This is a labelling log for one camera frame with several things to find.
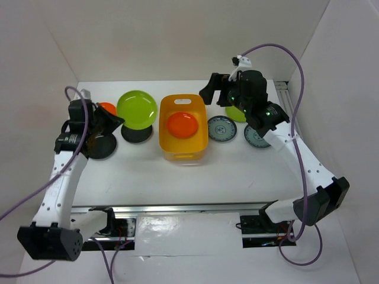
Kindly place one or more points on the black plate near bin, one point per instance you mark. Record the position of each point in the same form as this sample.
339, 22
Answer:
136, 136

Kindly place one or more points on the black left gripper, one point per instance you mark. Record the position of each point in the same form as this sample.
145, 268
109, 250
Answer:
113, 120

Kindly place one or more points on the blue patterned plate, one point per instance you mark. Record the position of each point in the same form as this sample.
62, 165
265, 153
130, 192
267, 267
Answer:
221, 128
254, 139

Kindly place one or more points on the aluminium rail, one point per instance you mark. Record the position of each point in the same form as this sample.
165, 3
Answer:
175, 208
284, 97

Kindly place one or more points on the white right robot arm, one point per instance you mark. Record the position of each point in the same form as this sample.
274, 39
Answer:
323, 192

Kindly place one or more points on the green plate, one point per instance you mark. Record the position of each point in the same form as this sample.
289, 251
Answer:
138, 109
235, 114

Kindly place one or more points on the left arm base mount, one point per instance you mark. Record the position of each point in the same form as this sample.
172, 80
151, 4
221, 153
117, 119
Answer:
117, 232

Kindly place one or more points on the aluminium rail front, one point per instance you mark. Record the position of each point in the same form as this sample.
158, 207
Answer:
175, 208

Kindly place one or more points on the aluminium rail right side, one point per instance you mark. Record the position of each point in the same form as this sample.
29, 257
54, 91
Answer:
284, 97

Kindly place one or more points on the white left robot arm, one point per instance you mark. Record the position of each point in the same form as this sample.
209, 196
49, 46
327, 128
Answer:
53, 234

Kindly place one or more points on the black plate far left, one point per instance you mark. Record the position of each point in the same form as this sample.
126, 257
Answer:
104, 147

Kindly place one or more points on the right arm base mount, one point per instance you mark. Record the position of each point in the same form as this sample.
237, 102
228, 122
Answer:
258, 232

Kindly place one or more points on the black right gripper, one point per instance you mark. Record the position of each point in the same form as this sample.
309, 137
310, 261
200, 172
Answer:
216, 82

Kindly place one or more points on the orange plate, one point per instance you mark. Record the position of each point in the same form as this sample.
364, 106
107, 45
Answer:
182, 125
103, 107

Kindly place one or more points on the yellow plastic bin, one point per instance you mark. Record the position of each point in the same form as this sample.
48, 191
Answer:
183, 150

